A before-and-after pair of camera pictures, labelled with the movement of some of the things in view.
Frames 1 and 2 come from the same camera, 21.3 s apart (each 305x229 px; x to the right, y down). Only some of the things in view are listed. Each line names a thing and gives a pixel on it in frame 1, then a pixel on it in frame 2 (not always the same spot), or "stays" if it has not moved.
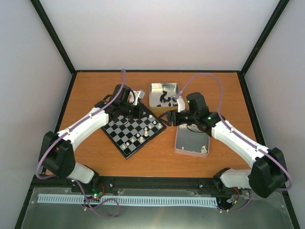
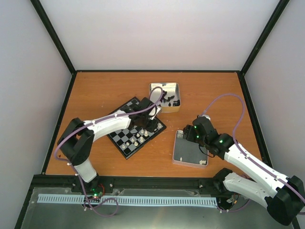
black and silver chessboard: (130, 132) stays
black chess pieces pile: (163, 99) stays
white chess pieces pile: (203, 149) to (201, 162)
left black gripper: (139, 112) to (152, 127)
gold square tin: (163, 97) stays
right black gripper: (168, 115) to (188, 133)
